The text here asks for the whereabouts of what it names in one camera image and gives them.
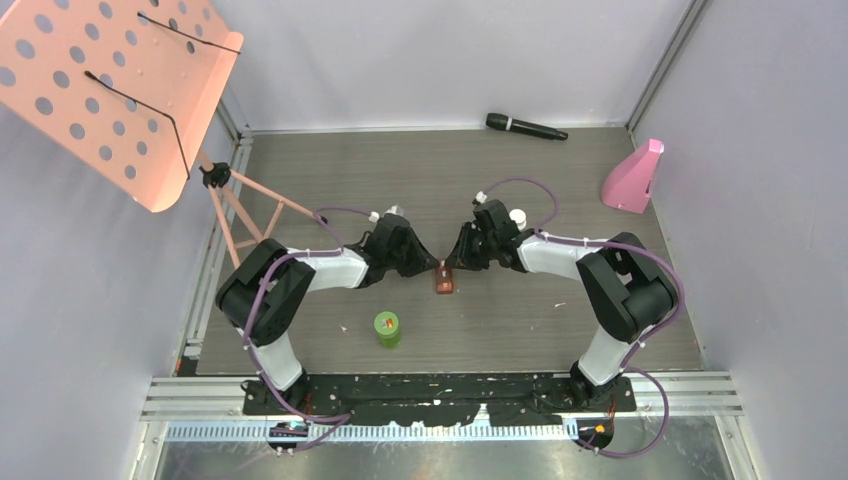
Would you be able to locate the green black pill bottle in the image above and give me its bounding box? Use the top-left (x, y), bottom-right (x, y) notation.
top-left (374, 311), bottom-right (401, 349)

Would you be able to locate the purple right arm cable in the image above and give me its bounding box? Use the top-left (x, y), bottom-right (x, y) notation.
top-left (474, 177), bottom-right (686, 460)

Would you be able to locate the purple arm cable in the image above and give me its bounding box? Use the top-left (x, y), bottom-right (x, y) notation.
top-left (474, 177), bottom-right (686, 460)
top-left (241, 205), bottom-right (382, 452)

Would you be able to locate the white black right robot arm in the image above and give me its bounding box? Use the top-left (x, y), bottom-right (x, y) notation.
top-left (445, 200), bottom-right (685, 411)

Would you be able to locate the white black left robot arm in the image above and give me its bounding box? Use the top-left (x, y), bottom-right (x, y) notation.
top-left (215, 213), bottom-right (440, 414)

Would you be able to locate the pink wedge object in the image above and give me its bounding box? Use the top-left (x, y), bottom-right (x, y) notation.
top-left (600, 138), bottom-right (664, 214)

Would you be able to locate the pink music stand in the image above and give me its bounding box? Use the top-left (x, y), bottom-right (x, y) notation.
top-left (1, 1), bottom-right (319, 259)

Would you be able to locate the white capped pill bottle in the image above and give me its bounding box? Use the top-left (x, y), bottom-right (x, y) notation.
top-left (509, 208), bottom-right (527, 231)

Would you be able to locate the black microphone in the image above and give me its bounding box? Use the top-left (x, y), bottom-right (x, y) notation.
top-left (485, 112), bottom-right (569, 141)

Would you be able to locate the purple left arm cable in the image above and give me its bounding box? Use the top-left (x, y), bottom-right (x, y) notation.
top-left (241, 205), bottom-right (382, 452)

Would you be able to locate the brown translucent pill container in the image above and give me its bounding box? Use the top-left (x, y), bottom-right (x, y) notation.
top-left (434, 260), bottom-right (455, 295)

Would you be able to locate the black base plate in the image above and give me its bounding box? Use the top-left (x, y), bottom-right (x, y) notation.
top-left (241, 373), bottom-right (636, 427)

